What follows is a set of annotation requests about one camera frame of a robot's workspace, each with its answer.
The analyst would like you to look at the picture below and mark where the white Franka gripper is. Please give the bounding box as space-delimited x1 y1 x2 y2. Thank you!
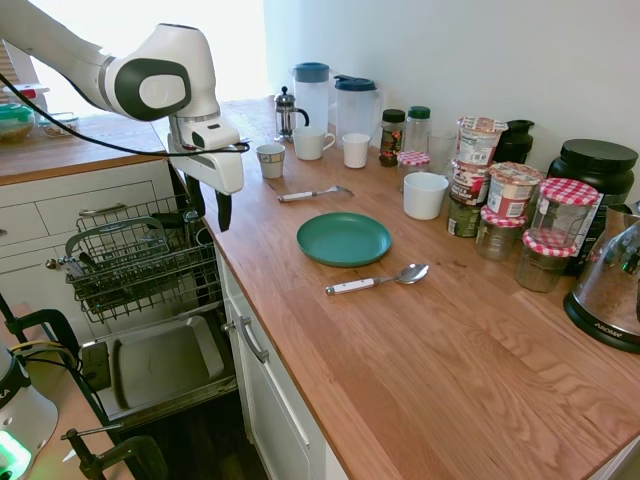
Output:
167 133 245 233

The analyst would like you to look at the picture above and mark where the white-handled metal fork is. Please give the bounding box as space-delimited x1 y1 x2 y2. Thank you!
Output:
277 184 356 204

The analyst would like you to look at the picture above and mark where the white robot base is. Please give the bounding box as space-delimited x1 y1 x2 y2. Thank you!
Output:
0 343 60 480

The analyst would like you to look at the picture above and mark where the open dishwasher door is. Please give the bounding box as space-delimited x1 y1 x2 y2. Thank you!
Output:
78 313 239 427

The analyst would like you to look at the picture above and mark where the small patterned paper cup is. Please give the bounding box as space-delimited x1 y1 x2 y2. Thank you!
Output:
255 143 287 180

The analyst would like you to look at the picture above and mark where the grey cutlery basket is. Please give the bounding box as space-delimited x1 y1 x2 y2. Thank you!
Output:
64 216 172 279

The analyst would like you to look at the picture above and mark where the glass French press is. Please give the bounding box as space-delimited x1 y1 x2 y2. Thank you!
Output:
273 85 311 144

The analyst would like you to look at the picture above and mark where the green round plate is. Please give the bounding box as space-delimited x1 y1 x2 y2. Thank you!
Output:
296 212 393 268

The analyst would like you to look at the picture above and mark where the tall pitcher with blue lid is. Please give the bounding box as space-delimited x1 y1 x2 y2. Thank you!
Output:
292 61 332 136

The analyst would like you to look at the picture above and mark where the plain white cup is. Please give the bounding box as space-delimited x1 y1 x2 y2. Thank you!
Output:
341 132 372 170

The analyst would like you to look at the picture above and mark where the short pitcher with blue lid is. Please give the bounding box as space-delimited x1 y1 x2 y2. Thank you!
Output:
333 74 384 151

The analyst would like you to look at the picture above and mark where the clear glass food container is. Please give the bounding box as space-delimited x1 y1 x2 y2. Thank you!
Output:
37 110 80 138

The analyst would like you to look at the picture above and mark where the dark spice jar black lid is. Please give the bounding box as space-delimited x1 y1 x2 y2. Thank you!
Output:
378 108 407 168

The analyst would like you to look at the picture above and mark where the black metal clamp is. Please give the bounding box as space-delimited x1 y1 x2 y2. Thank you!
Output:
59 421 170 480
0 292 124 446

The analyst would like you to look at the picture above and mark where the small jar red gingham lid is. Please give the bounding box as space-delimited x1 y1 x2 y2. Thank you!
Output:
396 150 432 194

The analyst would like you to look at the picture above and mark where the white container red clip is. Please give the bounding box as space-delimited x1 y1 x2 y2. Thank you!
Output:
1 84 52 117

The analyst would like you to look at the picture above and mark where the food container green lid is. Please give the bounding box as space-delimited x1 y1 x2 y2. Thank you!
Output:
0 102 37 145

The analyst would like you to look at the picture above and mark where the wide white ceramic cup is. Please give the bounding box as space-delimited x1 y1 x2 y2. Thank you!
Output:
402 172 450 221

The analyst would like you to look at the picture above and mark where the clear spice jar green lid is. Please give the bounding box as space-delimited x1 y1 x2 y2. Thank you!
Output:
405 105 432 154

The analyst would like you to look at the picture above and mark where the clear glass tumbler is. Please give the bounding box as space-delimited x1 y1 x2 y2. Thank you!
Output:
427 130 459 177

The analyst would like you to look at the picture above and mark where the green tin can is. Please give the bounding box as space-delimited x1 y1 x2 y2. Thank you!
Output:
446 193 484 239

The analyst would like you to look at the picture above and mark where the oatmeal cup red label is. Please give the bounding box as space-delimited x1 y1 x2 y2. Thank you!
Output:
450 158 492 207

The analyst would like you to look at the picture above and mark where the oatmeal cup white label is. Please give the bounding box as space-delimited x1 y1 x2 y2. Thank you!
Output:
456 116 510 167
485 161 545 220

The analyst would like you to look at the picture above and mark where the glass jar red gingham lid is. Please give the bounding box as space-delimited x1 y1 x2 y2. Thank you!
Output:
514 231 577 294
474 205 529 263

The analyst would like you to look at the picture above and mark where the black shaker bottle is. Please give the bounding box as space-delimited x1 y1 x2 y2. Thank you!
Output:
492 118 537 167

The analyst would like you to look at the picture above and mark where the large jar red gingham lid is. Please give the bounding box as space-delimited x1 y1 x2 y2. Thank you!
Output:
528 177 600 249

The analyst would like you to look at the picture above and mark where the black protein powder tub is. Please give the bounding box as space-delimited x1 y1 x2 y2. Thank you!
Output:
546 138 640 277

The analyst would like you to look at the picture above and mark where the stainless steel electric kettle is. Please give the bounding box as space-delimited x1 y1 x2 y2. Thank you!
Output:
562 201 640 355

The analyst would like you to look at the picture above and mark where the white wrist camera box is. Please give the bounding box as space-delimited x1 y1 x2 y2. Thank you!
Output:
177 117 241 152

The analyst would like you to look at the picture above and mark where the wire dishwasher rack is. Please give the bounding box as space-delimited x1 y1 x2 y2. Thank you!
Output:
64 193 224 325

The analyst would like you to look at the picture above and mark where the metal drawer handle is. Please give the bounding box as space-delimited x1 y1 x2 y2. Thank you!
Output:
77 201 129 218

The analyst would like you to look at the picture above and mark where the white mug with handle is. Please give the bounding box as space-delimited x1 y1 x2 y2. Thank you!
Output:
292 126 337 162

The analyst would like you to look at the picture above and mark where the metal cabinet door handle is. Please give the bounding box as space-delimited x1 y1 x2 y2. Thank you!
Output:
221 315 270 365

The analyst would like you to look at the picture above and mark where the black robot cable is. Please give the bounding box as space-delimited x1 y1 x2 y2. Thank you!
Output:
0 73 252 154

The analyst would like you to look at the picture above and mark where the white-handled metal spoon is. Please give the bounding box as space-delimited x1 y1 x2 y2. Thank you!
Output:
325 263 431 297

